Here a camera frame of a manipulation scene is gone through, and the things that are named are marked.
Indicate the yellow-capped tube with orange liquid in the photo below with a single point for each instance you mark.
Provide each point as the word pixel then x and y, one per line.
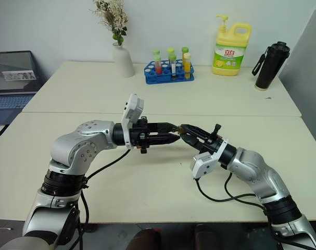
pixel 187 65

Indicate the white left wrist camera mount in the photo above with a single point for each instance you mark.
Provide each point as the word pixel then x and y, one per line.
pixel 133 109

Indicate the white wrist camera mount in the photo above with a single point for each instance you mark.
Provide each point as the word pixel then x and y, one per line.
pixel 205 164
pixel 133 109

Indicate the white ceramic vase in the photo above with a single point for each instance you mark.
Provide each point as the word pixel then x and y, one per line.
pixel 124 61

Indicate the grey laptop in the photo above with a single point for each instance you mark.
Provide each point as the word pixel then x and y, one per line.
pixel 12 78

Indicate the brass padlock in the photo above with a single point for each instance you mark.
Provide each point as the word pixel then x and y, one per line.
pixel 179 129

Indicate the dark rounded shape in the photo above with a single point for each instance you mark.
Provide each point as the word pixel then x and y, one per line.
pixel 147 239

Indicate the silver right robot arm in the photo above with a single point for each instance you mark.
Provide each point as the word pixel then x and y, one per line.
pixel 259 172

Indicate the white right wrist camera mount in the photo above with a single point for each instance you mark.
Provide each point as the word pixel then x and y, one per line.
pixel 205 164

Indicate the yellow detergent pump bottle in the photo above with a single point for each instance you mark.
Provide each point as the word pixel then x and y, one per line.
pixel 228 57

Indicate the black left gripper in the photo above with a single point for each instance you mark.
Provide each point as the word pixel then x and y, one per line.
pixel 140 135

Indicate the green-capped test tube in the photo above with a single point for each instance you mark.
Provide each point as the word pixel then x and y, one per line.
pixel 184 49
pixel 170 50
pixel 155 51

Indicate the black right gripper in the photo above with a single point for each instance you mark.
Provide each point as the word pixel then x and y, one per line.
pixel 209 145

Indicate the beige rounded shape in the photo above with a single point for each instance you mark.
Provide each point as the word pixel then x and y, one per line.
pixel 30 243

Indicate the blue test tube rack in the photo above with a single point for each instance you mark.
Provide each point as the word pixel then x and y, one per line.
pixel 152 76

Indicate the green-capped tube with red liquid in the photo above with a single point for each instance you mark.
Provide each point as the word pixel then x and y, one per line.
pixel 157 66

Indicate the dried flower bunch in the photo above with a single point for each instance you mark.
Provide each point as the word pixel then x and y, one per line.
pixel 113 18

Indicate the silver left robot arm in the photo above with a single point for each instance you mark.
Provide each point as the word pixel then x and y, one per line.
pixel 69 148

